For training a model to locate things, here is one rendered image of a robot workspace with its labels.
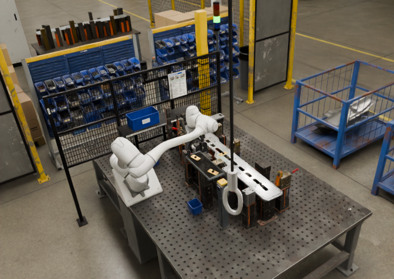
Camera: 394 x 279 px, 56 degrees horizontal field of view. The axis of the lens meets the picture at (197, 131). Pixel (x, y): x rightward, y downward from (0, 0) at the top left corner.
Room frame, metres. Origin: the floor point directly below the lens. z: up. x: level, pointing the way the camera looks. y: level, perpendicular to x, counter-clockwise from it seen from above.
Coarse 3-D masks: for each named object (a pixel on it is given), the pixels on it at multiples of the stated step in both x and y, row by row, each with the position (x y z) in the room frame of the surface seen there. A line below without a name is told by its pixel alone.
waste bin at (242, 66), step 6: (240, 48) 6.46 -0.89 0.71; (246, 48) 6.53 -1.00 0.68; (240, 54) 6.19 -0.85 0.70; (246, 54) 6.11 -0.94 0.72; (240, 60) 6.23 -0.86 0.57; (246, 60) 6.11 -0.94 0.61; (240, 66) 6.24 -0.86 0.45; (246, 66) 6.13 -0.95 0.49; (240, 72) 6.25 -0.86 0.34; (246, 72) 6.14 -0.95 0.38; (240, 78) 6.27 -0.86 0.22; (246, 78) 6.14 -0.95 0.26; (240, 84) 6.29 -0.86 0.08; (246, 84) 6.15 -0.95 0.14; (246, 90) 6.16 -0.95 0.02
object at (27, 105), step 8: (16, 88) 5.27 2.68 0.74; (24, 96) 4.95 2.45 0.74; (24, 104) 4.75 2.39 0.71; (32, 104) 4.81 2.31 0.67; (16, 112) 4.67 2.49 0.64; (24, 112) 4.72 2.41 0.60; (32, 112) 4.79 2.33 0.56; (32, 120) 4.78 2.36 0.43; (32, 128) 4.75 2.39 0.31; (40, 128) 4.82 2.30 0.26; (24, 136) 4.66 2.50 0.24; (32, 136) 4.73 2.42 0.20; (40, 136) 4.80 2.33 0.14; (40, 144) 4.76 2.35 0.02
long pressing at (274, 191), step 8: (208, 136) 3.10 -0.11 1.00; (208, 144) 2.95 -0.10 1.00; (216, 144) 2.94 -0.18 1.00; (216, 152) 2.80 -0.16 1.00; (224, 160) 2.68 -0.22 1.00; (240, 160) 2.66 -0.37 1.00; (248, 168) 2.53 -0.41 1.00; (240, 176) 2.43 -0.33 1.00; (248, 176) 2.42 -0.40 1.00; (256, 176) 2.41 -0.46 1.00; (248, 184) 2.32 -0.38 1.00; (256, 184) 2.32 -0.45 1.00; (264, 184) 2.31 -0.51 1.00; (272, 184) 2.30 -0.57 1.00; (256, 192) 2.21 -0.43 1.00; (264, 192) 2.21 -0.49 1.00; (272, 192) 2.21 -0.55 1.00; (280, 192) 2.20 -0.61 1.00; (264, 200) 2.13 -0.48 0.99
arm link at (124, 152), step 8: (112, 144) 2.21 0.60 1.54; (120, 144) 2.19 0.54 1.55; (128, 144) 2.20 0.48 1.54; (120, 152) 2.15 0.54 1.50; (128, 152) 2.15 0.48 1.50; (136, 152) 2.17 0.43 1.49; (112, 160) 2.60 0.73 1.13; (120, 160) 2.16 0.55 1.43; (128, 160) 2.12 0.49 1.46; (120, 168) 2.51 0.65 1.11; (128, 168) 2.52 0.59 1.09
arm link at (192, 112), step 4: (188, 108) 2.50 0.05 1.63; (192, 108) 2.49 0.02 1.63; (196, 108) 2.50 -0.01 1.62; (188, 112) 2.48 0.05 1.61; (192, 112) 2.47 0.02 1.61; (196, 112) 2.48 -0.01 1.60; (188, 116) 2.48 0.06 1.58; (192, 116) 2.46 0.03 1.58; (196, 116) 2.45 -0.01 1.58; (188, 120) 2.48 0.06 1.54; (192, 120) 2.45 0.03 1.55; (188, 124) 2.49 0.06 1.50; (192, 124) 2.45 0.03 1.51
